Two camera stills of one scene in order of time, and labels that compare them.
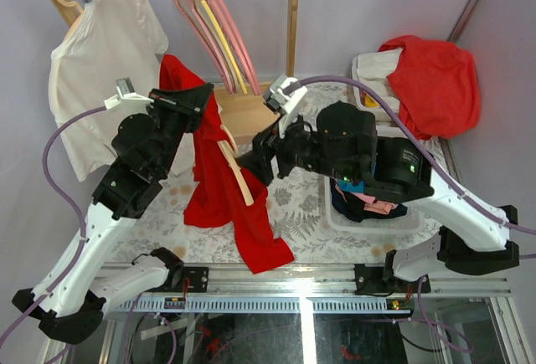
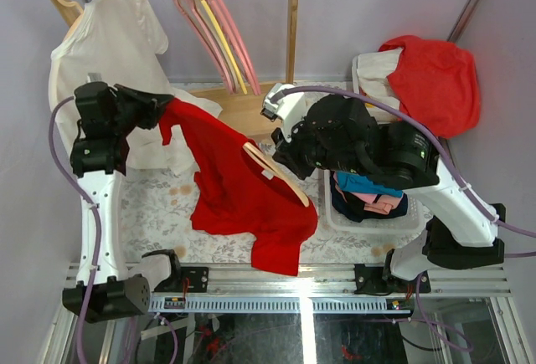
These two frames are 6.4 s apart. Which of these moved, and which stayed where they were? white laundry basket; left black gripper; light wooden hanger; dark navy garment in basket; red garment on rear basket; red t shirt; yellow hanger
Moved: left black gripper; red t shirt; light wooden hanger
Stayed: white laundry basket; red garment on rear basket; dark navy garment in basket; yellow hanger
